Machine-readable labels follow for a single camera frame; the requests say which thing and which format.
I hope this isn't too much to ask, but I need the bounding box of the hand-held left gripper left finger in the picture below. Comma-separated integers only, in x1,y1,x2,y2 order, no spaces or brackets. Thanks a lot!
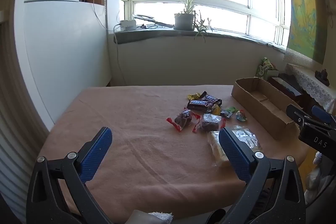
26,126,113,224

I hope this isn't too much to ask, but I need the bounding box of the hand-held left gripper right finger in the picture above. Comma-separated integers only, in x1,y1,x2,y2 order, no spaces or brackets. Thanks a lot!
218,127,306,224

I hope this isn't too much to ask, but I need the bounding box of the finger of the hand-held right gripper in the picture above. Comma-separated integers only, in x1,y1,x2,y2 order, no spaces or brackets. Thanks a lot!
312,105,336,132
286,104,313,126

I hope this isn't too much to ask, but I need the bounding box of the clear bread packet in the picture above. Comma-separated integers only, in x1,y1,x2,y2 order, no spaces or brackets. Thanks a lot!
207,131,231,164

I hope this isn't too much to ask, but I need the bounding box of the red-ended clear brownie packet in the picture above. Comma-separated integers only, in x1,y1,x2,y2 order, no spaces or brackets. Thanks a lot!
167,108,200,132
192,113,227,133

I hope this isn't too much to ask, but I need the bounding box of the round colourful candy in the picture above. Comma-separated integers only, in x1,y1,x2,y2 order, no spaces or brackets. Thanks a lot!
235,109,248,122

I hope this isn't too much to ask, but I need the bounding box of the long cardboard box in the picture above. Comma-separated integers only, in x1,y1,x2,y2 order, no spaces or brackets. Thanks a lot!
231,77,302,140

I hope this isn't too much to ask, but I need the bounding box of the brown chocolate bar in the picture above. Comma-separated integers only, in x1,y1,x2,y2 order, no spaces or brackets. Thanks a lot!
187,99,214,110
200,91,222,107

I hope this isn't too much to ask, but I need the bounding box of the white fuzzy cloth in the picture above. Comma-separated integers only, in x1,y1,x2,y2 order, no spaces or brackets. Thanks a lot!
306,152,326,190

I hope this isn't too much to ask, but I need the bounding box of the dark red box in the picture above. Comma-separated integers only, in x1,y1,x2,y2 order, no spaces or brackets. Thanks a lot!
270,76,302,101

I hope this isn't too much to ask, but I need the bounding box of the white lace cloth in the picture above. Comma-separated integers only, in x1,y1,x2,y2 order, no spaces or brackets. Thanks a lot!
286,64,336,111

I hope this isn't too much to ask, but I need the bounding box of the dark teapot figurine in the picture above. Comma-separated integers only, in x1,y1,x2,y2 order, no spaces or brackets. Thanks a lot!
315,69,331,86

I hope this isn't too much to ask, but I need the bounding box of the green paper bag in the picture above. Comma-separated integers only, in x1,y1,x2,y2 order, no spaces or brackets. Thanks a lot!
256,57,279,81

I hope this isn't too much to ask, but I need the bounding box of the white towel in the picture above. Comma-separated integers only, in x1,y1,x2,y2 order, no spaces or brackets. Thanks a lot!
148,211,174,224

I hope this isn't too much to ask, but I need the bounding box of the white cabinet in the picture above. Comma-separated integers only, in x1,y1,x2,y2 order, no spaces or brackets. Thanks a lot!
14,0,111,130

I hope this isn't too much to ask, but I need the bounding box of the white plastic box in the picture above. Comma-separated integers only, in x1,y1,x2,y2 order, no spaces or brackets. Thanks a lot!
119,20,137,31

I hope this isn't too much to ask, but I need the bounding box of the potted spider plant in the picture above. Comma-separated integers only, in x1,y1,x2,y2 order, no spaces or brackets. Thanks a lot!
169,0,214,42

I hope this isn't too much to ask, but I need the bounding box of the landscape wall poster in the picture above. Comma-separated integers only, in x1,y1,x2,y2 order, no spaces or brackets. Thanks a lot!
285,0,328,65

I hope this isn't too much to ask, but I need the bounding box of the black ring light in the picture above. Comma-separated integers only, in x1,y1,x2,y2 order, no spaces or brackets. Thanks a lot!
133,13,175,29

